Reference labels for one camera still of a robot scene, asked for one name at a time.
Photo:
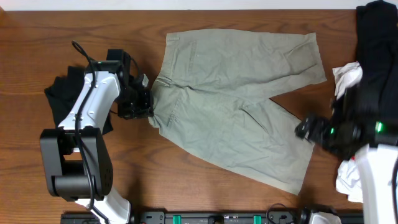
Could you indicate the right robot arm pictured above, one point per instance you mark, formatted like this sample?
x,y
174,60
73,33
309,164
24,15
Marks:
x,y
376,160

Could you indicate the khaki green shorts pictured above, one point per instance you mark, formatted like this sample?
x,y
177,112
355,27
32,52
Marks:
x,y
214,96

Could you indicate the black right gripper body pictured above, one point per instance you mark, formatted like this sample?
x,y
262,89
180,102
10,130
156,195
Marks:
x,y
331,136

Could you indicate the black garment at right edge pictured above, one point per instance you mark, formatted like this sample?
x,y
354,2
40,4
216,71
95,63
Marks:
x,y
377,56

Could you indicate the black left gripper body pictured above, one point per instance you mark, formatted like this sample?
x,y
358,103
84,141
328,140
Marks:
x,y
132,104

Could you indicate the black folded polo shirt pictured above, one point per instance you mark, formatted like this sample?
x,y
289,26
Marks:
x,y
65,99

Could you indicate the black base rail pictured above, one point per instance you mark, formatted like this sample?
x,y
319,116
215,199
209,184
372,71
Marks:
x,y
276,213

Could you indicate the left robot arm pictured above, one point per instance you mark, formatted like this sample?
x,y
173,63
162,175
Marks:
x,y
77,164

